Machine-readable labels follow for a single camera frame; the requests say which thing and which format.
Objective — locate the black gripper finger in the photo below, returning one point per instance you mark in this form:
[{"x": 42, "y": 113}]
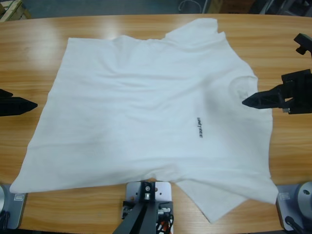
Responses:
[{"x": 17, "y": 106}]

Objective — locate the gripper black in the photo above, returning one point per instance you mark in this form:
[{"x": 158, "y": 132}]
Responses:
[{"x": 301, "y": 92}]

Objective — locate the white t-shirt with small print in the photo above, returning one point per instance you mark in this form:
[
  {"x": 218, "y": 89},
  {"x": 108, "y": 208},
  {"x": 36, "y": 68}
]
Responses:
[{"x": 136, "y": 109}]

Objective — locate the dark background equipment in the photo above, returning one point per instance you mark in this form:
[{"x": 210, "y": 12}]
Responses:
[{"x": 280, "y": 7}]

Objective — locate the wooden pallet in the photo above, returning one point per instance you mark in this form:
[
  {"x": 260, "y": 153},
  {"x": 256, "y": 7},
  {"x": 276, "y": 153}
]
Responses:
[{"x": 12, "y": 12}]

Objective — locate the brown cardboard box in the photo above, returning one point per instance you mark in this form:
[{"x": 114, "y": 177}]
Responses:
[{"x": 214, "y": 6}]

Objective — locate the white mounting block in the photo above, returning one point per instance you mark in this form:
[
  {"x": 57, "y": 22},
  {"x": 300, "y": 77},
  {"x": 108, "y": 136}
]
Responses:
[{"x": 163, "y": 192}]

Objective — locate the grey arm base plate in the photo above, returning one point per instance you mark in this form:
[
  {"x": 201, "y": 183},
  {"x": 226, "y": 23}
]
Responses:
[
  {"x": 285, "y": 202},
  {"x": 17, "y": 209}
]

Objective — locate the dark camera post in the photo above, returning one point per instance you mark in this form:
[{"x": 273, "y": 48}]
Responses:
[{"x": 139, "y": 219}]

